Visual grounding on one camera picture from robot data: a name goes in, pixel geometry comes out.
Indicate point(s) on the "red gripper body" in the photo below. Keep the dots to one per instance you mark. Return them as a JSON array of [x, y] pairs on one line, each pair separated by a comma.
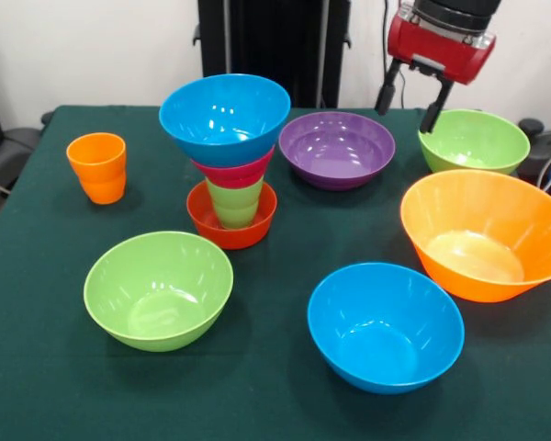
[[441, 50]]

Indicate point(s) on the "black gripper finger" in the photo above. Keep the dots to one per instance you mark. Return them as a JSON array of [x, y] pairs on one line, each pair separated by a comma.
[[386, 92], [434, 112]]

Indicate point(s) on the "purple plastic bowl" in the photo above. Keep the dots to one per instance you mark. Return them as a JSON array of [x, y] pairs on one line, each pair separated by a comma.
[[335, 151]]

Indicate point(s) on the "large orange plastic bowl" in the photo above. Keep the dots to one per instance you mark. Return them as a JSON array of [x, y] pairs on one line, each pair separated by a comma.
[[482, 229]]

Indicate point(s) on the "blue plastic bowl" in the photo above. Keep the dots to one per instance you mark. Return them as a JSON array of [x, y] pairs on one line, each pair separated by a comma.
[[225, 115], [385, 331]]

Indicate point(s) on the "pink plastic bowl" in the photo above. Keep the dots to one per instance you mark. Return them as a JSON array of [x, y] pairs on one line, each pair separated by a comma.
[[239, 177]]

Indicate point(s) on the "green plastic cup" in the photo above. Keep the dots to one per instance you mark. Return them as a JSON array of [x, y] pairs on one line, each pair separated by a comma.
[[236, 206]]

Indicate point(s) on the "red plastic bowl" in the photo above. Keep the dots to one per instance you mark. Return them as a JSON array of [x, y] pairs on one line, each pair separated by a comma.
[[239, 239]]

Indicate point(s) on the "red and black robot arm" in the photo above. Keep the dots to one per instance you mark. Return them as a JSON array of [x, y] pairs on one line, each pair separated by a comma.
[[459, 11]]

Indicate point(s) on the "green plastic bowl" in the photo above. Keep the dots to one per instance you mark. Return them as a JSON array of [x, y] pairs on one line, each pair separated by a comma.
[[482, 142], [158, 294]]

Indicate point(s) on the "black office chair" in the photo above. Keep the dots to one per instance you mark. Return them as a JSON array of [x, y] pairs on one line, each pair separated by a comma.
[[539, 151], [14, 147]]

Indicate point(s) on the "orange plastic cup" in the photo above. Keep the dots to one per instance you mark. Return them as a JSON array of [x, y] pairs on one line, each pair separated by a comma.
[[96, 174]]

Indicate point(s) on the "dark green tablecloth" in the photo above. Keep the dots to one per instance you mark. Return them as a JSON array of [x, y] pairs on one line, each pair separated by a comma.
[[266, 404]]

